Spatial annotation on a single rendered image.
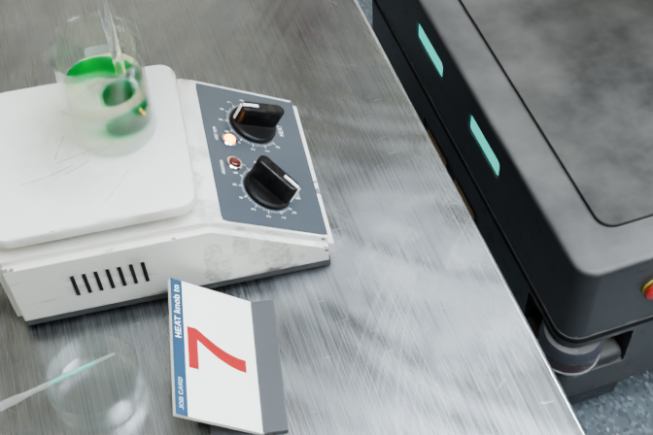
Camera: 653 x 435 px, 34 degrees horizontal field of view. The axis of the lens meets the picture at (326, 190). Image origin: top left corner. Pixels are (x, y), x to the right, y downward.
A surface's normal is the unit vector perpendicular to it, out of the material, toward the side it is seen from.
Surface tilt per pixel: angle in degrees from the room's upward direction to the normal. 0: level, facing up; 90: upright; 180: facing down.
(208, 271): 90
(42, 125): 0
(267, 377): 0
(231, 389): 40
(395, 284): 0
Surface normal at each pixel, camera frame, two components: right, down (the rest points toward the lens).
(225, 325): 0.61, -0.55
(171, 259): 0.22, 0.76
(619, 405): -0.04, -0.62
